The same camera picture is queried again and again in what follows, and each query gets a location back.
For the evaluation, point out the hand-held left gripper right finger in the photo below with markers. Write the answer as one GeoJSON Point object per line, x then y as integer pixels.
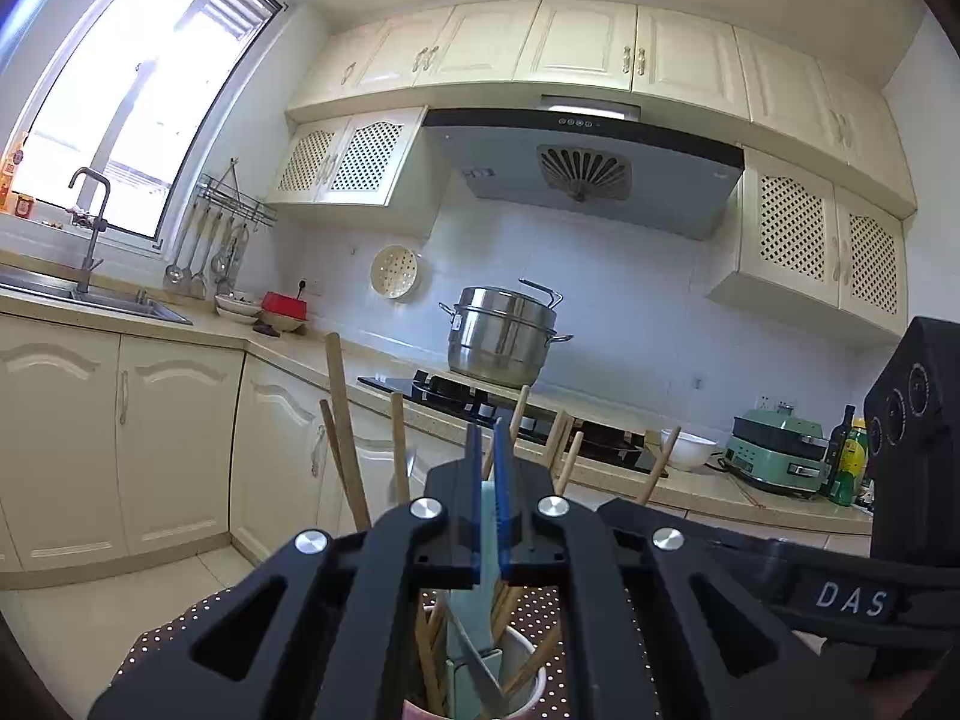
{"type": "Point", "coordinates": [502, 510]}

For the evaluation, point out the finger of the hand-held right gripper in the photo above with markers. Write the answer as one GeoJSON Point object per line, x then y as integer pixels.
{"type": "Point", "coordinates": [720, 547]}

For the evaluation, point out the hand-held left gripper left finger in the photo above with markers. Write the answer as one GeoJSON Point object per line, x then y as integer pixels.
{"type": "Point", "coordinates": [474, 510]}

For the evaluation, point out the light teal knife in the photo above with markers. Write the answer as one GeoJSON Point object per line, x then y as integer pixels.
{"type": "Point", "coordinates": [469, 630]}

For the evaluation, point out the pink cup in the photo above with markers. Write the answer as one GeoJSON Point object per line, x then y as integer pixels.
{"type": "Point", "coordinates": [514, 645]}

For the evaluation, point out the pile of wooden chopsticks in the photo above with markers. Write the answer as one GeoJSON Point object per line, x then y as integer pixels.
{"type": "Point", "coordinates": [345, 427]}

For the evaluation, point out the green bottle yellow label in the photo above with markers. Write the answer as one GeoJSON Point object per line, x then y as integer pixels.
{"type": "Point", "coordinates": [851, 472]}

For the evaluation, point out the dark olive oil bottle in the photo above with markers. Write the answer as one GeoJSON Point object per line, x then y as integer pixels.
{"type": "Point", "coordinates": [838, 457]}

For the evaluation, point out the white bowl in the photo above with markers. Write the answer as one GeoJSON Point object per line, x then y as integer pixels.
{"type": "Point", "coordinates": [694, 454]}
{"type": "Point", "coordinates": [283, 324]}

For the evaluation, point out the green electric cooker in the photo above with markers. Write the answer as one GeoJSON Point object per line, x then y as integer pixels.
{"type": "Point", "coordinates": [772, 457]}

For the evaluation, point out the black gas cooktop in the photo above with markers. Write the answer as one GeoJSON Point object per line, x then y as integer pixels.
{"type": "Point", "coordinates": [442, 394]}

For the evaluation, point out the stainless steel steamer pot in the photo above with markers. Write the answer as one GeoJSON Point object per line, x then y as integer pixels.
{"type": "Point", "coordinates": [499, 345]}

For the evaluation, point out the cream perforated round tray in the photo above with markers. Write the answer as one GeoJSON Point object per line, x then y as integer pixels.
{"type": "Point", "coordinates": [394, 274]}

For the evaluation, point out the wide cream lattice cabinet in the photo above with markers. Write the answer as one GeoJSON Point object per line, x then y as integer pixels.
{"type": "Point", "coordinates": [795, 240]}

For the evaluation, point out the small dark dish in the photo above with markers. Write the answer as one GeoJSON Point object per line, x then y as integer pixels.
{"type": "Point", "coordinates": [266, 328]}

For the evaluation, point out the red container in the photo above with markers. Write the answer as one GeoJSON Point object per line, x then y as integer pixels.
{"type": "Point", "coordinates": [283, 305]}

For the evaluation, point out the cream base cabinets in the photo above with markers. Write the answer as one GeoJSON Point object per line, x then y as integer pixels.
{"type": "Point", "coordinates": [172, 450]}

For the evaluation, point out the stack of white dishes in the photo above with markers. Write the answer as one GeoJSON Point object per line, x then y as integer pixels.
{"type": "Point", "coordinates": [238, 311]}

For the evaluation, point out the brown polka dot tablecloth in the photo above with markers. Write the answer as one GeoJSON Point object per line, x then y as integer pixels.
{"type": "Point", "coordinates": [161, 634]}

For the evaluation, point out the metal serving spoon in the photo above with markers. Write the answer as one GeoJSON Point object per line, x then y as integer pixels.
{"type": "Point", "coordinates": [234, 255]}

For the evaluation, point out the metal skimmer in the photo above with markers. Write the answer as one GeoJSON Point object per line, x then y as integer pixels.
{"type": "Point", "coordinates": [219, 264]}

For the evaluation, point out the metal spatula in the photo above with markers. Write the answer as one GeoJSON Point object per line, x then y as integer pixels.
{"type": "Point", "coordinates": [197, 285]}

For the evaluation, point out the grey range hood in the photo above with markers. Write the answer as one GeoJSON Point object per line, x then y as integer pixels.
{"type": "Point", "coordinates": [660, 187]}

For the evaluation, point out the narrow cream lattice cabinet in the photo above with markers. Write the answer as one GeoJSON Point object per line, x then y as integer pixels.
{"type": "Point", "coordinates": [352, 157]}

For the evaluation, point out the metal ladle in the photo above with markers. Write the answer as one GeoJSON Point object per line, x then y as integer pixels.
{"type": "Point", "coordinates": [175, 276]}

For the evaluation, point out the stainless steel sink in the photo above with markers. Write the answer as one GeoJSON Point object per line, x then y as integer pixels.
{"type": "Point", "coordinates": [112, 301]}

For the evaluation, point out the metal faucet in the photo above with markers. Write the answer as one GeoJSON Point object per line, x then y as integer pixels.
{"type": "Point", "coordinates": [91, 255]}

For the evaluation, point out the cream upper cabinets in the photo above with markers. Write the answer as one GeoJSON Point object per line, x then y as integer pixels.
{"type": "Point", "coordinates": [585, 45]}

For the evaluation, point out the small red jar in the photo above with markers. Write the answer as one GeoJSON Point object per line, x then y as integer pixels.
{"type": "Point", "coordinates": [25, 208]}

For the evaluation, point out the white framed window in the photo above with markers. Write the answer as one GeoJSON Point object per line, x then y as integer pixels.
{"type": "Point", "coordinates": [112, 90]}

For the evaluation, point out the orange bottle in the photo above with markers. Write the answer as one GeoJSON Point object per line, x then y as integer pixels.
{"type": "Point", "coordinates": [11, 172]}

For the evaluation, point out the white double wall outlet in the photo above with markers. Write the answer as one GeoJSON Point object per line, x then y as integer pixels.
{"type": "Point", "coordinates": [772, 402]}

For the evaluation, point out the white wall outlet black plug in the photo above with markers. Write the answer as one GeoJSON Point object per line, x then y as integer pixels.
{"type": "Point", "coordinates": [307, 286]}

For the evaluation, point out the metal wall utensil rack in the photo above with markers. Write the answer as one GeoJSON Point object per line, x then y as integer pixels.
{"type": "Point", "coordinates": [232, 202]}

